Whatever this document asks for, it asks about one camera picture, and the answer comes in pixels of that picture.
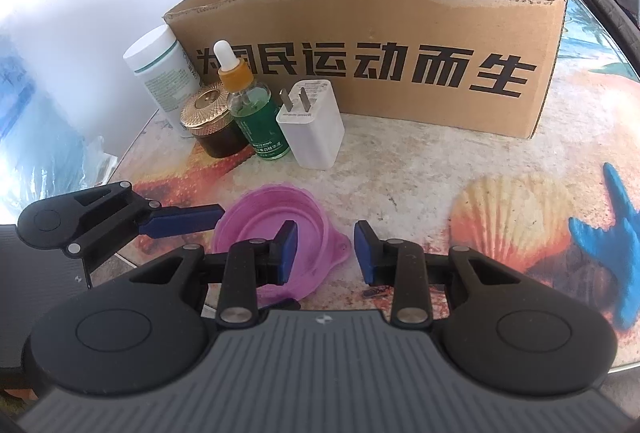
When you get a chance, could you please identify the pink plastic lid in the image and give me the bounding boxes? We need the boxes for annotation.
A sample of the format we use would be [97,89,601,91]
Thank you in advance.
[209,183,353,304]

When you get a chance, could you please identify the green dropper bottle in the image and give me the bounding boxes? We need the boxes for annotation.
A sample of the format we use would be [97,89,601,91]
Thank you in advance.
[214,40,290,160]

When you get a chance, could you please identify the brown cardboard box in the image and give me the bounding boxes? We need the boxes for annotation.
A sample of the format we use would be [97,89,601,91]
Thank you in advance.
[165,0,567,138]

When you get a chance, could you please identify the white pill bottle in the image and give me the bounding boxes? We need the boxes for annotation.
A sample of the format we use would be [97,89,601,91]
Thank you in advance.
[122,24,201,117]

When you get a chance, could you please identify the gold lid brown jar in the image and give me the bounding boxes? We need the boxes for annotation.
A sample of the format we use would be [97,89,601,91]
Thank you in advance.
[180,82,248,158]

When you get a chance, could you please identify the white power adapter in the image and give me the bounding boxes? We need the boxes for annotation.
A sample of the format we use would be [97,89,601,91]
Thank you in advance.
[277,79,345,170]

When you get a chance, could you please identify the clear plastic bag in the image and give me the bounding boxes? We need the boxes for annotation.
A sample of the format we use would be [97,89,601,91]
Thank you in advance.
[1,36,118,224]

